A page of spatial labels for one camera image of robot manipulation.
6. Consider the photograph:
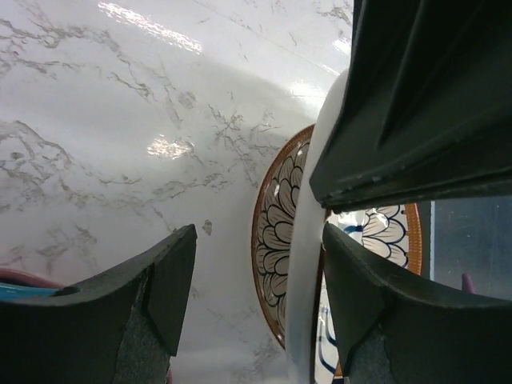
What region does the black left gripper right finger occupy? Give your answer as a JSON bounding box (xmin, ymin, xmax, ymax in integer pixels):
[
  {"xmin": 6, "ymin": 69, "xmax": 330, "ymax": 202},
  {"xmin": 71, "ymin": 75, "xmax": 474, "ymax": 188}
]
[{"xmin": 322, "ymin": 224, "xmax": 511, "ymax": 383}]

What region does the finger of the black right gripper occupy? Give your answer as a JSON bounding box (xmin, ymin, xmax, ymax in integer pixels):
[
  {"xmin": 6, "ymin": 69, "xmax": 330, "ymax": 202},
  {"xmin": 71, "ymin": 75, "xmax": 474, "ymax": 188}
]
[{"xmin": 310, "ymin": 1, "xmax": 511, "ymax": 212}]

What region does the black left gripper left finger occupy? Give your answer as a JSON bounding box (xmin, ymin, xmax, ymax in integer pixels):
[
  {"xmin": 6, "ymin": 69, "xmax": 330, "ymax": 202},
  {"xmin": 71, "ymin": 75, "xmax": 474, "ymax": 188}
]
[{"xmin": 1, "ymin": 225, "xmax": 197, "ymax": 383}]

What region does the white plate with blue stripes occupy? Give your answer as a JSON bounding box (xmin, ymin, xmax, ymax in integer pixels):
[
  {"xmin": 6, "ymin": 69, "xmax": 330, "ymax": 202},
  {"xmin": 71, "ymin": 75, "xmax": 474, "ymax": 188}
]
[{"xmin": 285, "ymin": 70, "xmax": 348, "ymax": 383}]

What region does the brown-rimmed petal pattern plate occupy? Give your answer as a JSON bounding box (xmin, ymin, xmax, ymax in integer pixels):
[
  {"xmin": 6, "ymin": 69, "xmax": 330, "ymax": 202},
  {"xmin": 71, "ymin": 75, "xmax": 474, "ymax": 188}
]
[{"xmin": 250, "ymin": 123, "xmax": 423, "ymax": 379}]

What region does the blue polka dot plate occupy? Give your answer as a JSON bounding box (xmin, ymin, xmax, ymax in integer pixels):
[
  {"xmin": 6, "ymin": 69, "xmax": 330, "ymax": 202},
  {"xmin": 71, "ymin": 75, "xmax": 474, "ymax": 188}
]
[{"xmin": 0, "ymin": 282, "xmax": 58, "ymax": 301}]

